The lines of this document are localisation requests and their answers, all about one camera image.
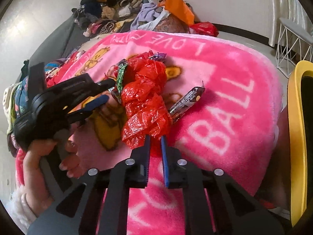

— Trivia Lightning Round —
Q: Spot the small purple candy wrapper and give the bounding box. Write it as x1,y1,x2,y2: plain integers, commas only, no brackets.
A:
149,50,167,62

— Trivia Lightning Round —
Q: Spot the grey headboard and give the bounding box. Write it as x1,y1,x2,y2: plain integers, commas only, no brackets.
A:
29,15,99,63

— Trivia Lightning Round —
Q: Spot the red plastic bag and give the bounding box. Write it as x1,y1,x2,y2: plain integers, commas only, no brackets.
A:
121,57,173,150

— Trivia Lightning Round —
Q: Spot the red shopping bag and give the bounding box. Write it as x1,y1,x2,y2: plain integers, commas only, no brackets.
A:
189,21,219,38

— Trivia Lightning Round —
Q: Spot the orange bag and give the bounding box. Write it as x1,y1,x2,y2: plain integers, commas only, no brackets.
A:
158,0,195,26

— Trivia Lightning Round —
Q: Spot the lavender cloth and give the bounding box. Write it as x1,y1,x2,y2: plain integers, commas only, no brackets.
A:
130,2,170,31

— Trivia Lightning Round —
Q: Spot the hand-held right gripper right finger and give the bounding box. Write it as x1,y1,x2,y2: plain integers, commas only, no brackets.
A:
160,136,285,235

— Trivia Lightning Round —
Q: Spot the red cloth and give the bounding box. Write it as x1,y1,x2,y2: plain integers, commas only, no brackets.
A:
45,51,86,87

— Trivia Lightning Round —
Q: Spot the blue floral quilt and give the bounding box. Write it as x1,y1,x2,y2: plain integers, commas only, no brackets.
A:
3,62,61,137

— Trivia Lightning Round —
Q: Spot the person's left forearm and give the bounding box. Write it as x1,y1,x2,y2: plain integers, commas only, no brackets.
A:
8,166,57,228

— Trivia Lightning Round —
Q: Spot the yellow trash bin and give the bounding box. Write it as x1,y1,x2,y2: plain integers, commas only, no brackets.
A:
287,60,313,229

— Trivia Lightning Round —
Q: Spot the white wire stool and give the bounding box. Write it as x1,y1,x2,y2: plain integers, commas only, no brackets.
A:
275,17,313,76

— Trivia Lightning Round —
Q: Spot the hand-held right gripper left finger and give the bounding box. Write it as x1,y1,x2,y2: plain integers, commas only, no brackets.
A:
27,134,151,235

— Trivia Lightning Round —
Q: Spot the pile of clothes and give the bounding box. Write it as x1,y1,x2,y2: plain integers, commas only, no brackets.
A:
71,0,145,38

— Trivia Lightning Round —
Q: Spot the person's left hand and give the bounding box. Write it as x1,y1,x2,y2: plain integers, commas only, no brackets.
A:
22,137,82,179

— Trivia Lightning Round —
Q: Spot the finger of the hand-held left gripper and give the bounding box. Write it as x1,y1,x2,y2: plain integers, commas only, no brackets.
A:
57,75,116,101
67,95,109,127

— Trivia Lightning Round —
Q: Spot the green snack wrapper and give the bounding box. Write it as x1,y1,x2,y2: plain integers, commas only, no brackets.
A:
114,59,129,104

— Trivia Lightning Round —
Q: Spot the brown patterned bag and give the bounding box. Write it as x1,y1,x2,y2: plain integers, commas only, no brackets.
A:
156,14,192,34

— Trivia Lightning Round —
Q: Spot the foil snack bar wrapper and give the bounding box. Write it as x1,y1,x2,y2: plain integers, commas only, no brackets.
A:
167,80,206,123

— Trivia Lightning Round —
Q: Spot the pink printed blanket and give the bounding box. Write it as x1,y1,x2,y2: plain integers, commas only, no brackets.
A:
15,31,284,235

